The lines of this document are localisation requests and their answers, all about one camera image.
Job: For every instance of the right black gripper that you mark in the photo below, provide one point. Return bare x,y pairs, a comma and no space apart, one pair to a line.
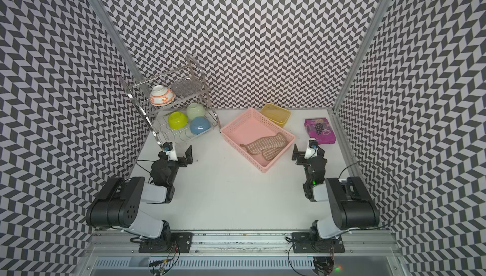
299,155

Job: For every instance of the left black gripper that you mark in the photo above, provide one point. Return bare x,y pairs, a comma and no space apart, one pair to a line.
183,163

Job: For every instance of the striped beige square dishcloth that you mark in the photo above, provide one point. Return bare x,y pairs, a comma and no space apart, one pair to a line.
268,147

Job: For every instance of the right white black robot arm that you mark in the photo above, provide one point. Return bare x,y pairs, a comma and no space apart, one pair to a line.
350,204

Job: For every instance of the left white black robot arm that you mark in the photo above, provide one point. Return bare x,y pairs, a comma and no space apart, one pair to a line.
117,205

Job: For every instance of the purple snack packet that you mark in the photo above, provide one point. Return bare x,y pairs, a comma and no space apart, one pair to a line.
320,130

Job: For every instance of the blue bowl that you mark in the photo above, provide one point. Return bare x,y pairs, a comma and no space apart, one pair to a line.
199,125

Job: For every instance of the pink perforated plastic basket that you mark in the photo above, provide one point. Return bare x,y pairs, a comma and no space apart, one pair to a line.
252,126

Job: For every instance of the lime green bowl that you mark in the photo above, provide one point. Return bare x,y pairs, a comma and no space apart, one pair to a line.
177,120

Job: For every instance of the yellow plastic container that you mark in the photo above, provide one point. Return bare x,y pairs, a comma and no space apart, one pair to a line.
276,114

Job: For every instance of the pale green bowl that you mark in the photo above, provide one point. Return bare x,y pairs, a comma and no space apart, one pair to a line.
195,110

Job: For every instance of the metal two-tier dish rack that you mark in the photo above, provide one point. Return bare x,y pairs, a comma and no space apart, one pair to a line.
156,117

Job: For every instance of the white orange patterned bowl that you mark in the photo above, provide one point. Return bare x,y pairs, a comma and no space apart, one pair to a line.
161,95

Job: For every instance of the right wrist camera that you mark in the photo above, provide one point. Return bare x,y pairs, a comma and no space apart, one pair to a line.
311,150

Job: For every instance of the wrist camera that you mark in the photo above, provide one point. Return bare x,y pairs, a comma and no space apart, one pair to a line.
169,151
311,150

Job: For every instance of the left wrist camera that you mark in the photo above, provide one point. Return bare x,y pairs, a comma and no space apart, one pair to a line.
169,151

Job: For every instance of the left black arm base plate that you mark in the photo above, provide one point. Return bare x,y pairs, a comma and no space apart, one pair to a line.
178,241

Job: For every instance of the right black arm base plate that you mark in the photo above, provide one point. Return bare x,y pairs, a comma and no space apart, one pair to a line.
304,244

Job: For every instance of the aluminium front mounting rail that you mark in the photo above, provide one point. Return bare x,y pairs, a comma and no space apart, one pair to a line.
266,243

